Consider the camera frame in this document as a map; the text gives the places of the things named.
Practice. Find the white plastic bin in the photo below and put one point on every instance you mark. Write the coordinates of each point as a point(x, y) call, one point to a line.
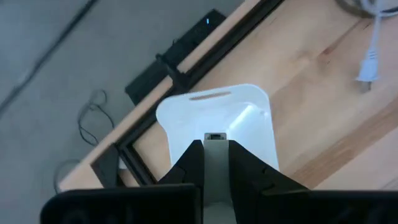
point(186, 118)

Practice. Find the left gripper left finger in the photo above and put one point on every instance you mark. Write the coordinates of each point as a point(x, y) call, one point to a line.
point(186, 171)

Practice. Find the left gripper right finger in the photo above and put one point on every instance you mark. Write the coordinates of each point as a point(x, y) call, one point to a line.
point(252, 174)

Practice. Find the black power strip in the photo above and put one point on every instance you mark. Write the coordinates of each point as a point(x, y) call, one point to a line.
point(192, 39)

